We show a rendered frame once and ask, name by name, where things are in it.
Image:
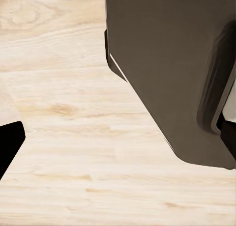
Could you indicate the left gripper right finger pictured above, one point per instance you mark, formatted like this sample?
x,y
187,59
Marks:
x,y
228,136

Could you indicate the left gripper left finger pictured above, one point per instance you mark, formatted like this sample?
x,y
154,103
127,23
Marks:
x,y
12,136

